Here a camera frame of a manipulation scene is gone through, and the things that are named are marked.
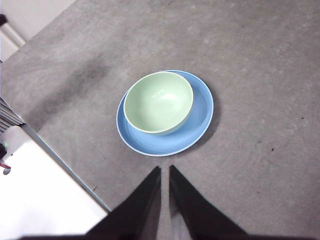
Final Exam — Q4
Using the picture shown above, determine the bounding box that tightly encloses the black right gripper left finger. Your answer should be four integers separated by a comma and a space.
84, 166, 162, 240

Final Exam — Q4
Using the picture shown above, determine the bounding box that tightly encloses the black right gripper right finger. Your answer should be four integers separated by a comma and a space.
169, 164, 249, 240

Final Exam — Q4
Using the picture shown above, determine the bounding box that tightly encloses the blue plate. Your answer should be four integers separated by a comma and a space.
116, 69, 215, 157

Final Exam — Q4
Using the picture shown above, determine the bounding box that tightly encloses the green bowl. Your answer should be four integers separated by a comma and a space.
123, 71, 195, 137

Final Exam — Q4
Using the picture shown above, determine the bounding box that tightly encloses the white base platform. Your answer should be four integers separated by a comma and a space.
0, 124, 111, 237

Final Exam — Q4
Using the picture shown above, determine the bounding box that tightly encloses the grey ribbed panel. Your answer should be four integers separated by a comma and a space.
0, 97, 25, 133

